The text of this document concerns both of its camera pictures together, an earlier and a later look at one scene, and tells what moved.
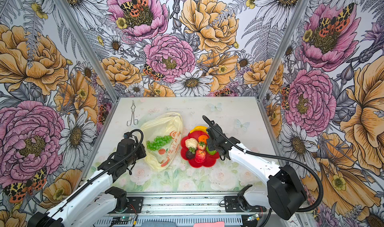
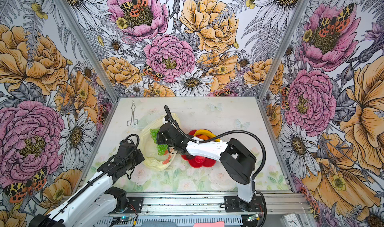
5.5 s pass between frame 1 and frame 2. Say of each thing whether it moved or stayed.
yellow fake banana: moved
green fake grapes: moved
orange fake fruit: stayed
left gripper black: stayed
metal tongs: stayed
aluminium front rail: stayed
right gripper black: moved
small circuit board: stayed
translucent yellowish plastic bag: stayed
